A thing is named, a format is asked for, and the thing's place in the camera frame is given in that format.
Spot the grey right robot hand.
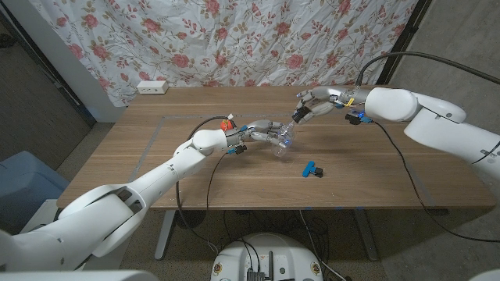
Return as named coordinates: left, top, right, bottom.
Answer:
left=295, top=85, right=371, bottom=124

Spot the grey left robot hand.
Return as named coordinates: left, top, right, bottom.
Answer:
left=225, top=119, right=296, bottom=150

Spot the clear plastic spray bottle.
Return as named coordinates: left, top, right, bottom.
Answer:
left=271, top=120, right=297, bottom=158

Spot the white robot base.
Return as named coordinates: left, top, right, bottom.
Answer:
left=209, top=232, right=325, bottom=281

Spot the blue and black clip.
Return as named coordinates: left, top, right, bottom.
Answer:
left=302, top=160, right=324, bottom=179

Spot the floral backdrop cloth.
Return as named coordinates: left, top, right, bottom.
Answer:
left=29, top=0, right=420, bottom=107

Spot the black stand pole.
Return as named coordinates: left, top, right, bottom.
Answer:
left=376, top=0, right=434, bottom=86
left=0, top=5, right=98, bottom=128

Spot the white power strip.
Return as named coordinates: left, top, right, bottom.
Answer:
left=136, top=80, right=170, bottom=95

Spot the grey table leg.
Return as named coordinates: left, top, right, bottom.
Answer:
left=153, top=209, right=177, bottom=261
left=352, top=209, right=380, bottom=262

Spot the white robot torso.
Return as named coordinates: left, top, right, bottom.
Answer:
left=0, top=268, right=500, bottom=281

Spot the blue plastic bin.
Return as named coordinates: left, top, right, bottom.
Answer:
left=0, top=150, right=71, bottom=235

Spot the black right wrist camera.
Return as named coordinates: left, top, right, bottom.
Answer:
left=345, top=108, right=374, bottom=126

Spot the black tagged left wrist cable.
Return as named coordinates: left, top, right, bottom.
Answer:
left=187, top=113, right=236, bottom=141

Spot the thin black left camera cable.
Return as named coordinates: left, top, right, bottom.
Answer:
left=174, top=151, right=232, bottom=257

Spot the thin black camera cable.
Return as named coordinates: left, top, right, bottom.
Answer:
left=174, top=151, right=232, bottom=257
left=370, top=120, right=500, bottom=244

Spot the thin black right camera cable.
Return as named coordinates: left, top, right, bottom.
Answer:
left=370, top=120, right=500, bottom=244

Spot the thick black hose cable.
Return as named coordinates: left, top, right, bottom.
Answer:
left=355, top=51, right=500, bottom=87

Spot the white floor cable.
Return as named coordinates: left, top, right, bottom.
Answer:
left=298, top=209, right=347, bottom=281

